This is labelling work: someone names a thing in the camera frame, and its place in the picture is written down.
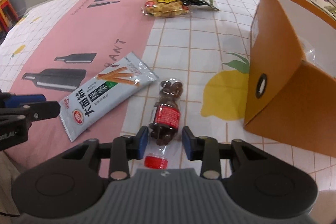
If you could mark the cola bottle shaped candy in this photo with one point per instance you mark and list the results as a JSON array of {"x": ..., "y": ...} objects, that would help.
[{"x": 164, "y": 123}]

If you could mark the orange red stool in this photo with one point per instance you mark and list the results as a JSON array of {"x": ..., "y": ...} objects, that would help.
[{"x": 8, "y": 16}]

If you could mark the person right hand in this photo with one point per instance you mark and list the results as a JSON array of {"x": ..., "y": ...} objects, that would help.
[{"x": 324, "y": 210}]

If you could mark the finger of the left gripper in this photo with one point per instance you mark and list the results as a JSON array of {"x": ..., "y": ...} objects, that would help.
[
  {"x": 39, "y": 111},
  {"x": 16, "y": 100}
]

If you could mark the pink patterned tablecloth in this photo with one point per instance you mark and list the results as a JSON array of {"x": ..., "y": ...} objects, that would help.
[{"x": 103, "y": 61}]

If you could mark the orange cardboard box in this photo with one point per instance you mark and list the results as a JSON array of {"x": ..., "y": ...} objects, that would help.
[{"x": 291, "y": 88}]

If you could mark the yellow label cracker bag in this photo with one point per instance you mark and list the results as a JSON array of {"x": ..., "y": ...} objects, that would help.
[{"x": 164, "y": 8}]

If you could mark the white gluten stick packet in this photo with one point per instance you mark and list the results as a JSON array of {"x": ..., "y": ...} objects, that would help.
[{"x": 101, "y": 94}]

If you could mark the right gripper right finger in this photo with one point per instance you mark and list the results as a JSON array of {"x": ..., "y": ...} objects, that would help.
[{"x": 255, "y": 180}]

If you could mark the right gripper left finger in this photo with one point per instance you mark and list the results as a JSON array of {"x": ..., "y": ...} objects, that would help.
[{"x": 76, "y": 179}]

